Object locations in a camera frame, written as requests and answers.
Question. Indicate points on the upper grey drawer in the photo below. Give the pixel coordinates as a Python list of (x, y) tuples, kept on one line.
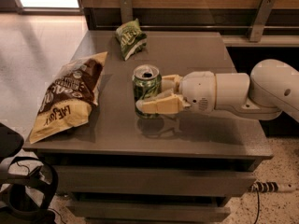
[(152, 181)]

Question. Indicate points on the right metal wall bracket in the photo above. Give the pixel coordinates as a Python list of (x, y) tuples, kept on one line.
[(263, 12)]

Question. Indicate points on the left metal wall bracket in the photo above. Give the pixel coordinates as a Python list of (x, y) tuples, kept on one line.
[(126, 10)]

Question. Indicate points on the lower grey drawer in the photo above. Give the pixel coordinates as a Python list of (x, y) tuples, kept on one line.
[(148, 212)]

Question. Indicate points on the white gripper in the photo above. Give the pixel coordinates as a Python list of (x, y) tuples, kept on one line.
[(198, 91)]

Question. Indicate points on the white power strip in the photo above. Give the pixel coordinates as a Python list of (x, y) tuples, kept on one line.
[(264, 187)]

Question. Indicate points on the green soda can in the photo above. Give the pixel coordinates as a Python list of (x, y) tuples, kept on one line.
[(147, 83)]

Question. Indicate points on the small green chip bag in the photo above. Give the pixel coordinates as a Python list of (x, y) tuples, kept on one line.
[(131, 38)]

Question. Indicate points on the black office chair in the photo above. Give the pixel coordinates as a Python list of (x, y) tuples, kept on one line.
[(10, 142)]

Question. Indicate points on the grey drawer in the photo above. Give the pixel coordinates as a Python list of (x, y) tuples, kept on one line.
[(148, 212), (152, 181)]

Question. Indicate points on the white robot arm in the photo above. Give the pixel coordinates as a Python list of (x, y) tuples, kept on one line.
[(270, 89)]

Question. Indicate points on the metal wall bracket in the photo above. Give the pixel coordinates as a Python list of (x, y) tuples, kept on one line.
[(263, 12), (126, 10)]

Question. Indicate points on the brown and yellow chip bag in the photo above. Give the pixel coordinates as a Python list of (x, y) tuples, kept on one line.
[(70, 98)]

